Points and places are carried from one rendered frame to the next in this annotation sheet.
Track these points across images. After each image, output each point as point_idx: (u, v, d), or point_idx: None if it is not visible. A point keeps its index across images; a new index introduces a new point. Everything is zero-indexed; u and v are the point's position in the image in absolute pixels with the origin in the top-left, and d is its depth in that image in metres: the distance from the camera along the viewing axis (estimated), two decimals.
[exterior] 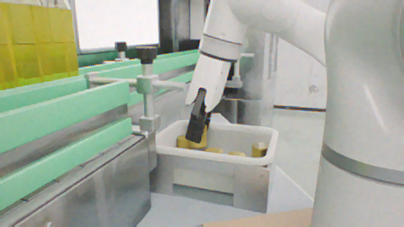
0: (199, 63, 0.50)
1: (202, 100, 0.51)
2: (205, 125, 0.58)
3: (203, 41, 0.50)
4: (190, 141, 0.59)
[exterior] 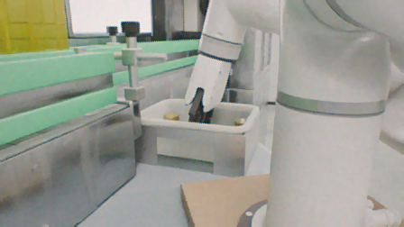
0: (197, 63, 0.50)
1: (200, 100, 0.50)
2: None
3: (202, 41, 0.50)
4: None
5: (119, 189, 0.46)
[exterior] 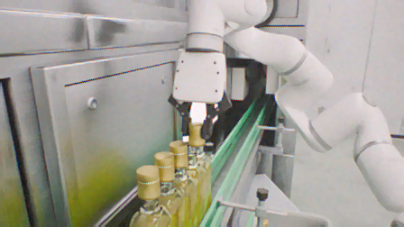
0: (222, 60, 0.55)
1: (225, 92, 0.57)
2: (179, 140, 0.56)
3: (213, 40, 0.55)
4: (176, 165, 0.54)
5: None
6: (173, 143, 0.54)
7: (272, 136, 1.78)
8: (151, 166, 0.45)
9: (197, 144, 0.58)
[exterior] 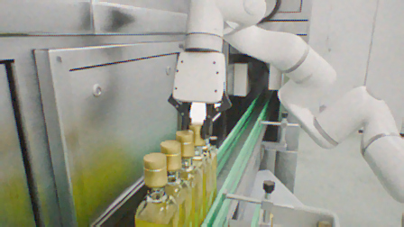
0: (221, 59, 0.55)
1: (225, 92, 0.57)
2: (185, 130, 0.55)
3: (212, 40, 0.55)
4: (182, 154, 0.53)
5: None
6: (179, 132, 0.53)
7: (275, 132, 1.77)
8: (158, 153, 0.44)
9: (197, 144, 0.58)
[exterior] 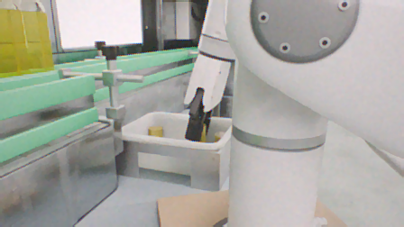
0: (197, 63, 0.50)
1: (200, 100, 0.51)
2: None
3: (201, 41, 0.50)
4: None
5: (100, 203, 0.49)
6: None
7: None
8: None
9: None
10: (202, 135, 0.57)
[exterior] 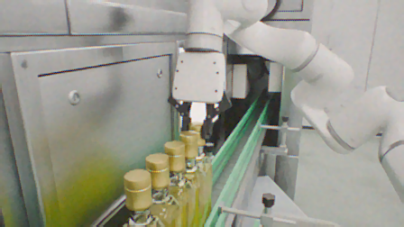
0: (221, 60, 0.55)
1: (225, 92, 0.57)
2: (175, 140, 0.49)
3: (212, 40, 0.55)
4: (171, 168, 0.47)
5: None
6: (169, 144, 0.48)
7: (275, 136, 1.71)
8: (141, 170, 0.38)
9: (189, 156, 0.52)
10: None
